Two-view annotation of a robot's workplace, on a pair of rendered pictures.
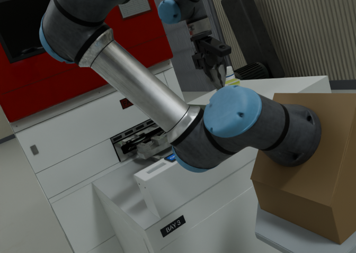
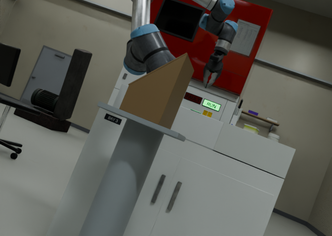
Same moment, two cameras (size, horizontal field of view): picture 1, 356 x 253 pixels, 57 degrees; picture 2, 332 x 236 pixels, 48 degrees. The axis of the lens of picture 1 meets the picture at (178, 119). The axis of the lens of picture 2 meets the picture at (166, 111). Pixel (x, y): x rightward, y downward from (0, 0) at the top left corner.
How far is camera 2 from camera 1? 138 cm
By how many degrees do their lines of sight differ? 41
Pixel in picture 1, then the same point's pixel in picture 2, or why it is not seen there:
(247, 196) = (162, 154)
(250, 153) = (187, 133)
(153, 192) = (120, 93)
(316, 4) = not seen: outside the picture
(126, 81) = (134, 10)
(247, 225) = not seen: hidden behind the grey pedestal
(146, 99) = (133, 20)
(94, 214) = not seen: hidden behind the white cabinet
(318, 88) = (278, 149)
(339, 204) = (133, 89)
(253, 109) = (145, 30)
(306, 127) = (162, 60)
